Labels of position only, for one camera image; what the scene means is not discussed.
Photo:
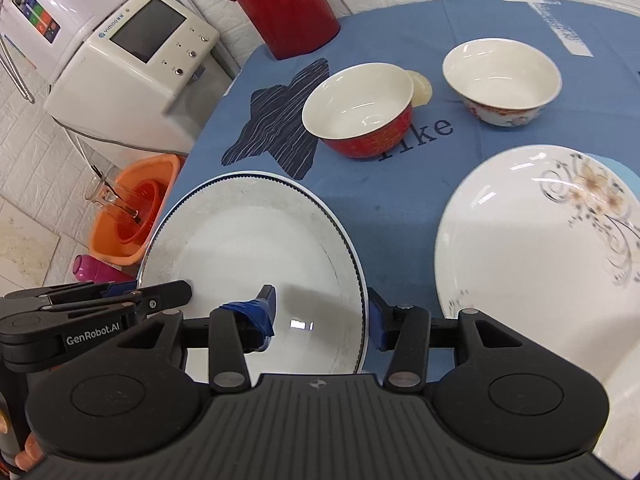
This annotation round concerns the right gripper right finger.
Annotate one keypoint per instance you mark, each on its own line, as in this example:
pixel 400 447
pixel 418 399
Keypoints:
pixel 409 332

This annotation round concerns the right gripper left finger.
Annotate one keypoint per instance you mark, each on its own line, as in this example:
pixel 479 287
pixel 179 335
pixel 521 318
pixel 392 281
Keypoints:
pixel 228 334

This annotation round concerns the white plate with dark rim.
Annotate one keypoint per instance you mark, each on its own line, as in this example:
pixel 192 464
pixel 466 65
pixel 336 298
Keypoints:
pixel 244 230

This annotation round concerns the white floral plate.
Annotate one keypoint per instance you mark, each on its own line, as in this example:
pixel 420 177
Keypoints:
pixel 545 240

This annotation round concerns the red bowl white inside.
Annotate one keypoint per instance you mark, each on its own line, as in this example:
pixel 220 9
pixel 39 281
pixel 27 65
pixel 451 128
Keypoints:
pixel 362 111

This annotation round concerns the white bowl red pattern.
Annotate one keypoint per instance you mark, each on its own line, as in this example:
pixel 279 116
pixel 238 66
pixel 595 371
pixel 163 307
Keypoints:
pixel 502 82

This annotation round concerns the left hand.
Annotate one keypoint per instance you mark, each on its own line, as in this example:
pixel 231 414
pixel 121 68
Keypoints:
pixel 31 456

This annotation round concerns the pink cup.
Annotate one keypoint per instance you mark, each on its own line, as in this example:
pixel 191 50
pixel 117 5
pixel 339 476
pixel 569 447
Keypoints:
pixel 86 268

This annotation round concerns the glass pitcher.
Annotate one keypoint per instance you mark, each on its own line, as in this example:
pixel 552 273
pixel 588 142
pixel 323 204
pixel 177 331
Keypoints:
pixel 123 204

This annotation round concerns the orange plastic basin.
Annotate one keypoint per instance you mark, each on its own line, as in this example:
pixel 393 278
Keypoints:
pixel 124 244

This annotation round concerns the white countertop appliance with screen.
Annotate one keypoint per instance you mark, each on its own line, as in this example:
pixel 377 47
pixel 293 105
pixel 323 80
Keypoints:
pixel 143 83

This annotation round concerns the white water purifier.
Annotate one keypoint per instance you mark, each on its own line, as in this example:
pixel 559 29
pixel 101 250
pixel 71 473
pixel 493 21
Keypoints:
pixel 49 32

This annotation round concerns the red thermos jug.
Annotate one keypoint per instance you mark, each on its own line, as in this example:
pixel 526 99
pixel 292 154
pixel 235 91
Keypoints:
pixel 292 27

